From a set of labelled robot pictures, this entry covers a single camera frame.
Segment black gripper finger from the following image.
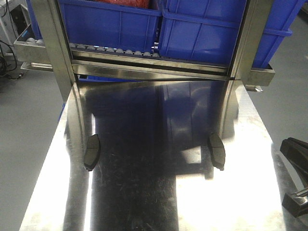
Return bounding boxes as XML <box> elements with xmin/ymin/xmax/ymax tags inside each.
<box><xmin>282</xmin><ymin>188</ymin><xmax>308</xmax><ymax>218</ymax></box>
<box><xmin>280</xmin><ymin>137</ymin><xmax>308</xmax><ymax>188</ymax></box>

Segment dark grey brake pad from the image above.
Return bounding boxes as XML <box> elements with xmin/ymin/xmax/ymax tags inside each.
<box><xmin>207</xmin><ymin>133</ymin><xmax>226</xmax><ymax>171</ymax></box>

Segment large blue bin right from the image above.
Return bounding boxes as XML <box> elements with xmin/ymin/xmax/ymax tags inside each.
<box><xmin>158</xmin><ymin>0</ymin><xmax>304</xmax><ymax>68</ymax></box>

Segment large blue bin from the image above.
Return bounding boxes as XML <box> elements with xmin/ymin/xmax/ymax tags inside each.
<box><xmin>158</xmin><ymin>0</ymin><xmax>304</xmax><ymax>68</ymax></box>
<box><xmin>26</xmin><ymin>0</ymin><xmax>162</xmax><ymax>52</ymax></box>

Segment large blue bin left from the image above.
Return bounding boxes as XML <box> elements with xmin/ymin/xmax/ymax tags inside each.
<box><xmin>26</xmin><ymin>0</ymin><xmax>162</xmax><ymax>52</ymax></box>

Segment steel rack frame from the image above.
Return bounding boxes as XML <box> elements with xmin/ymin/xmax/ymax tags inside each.
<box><xmin>14</xmin><ymin>0</ymin><xmax>275</xmax><ymax>100</ymax></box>

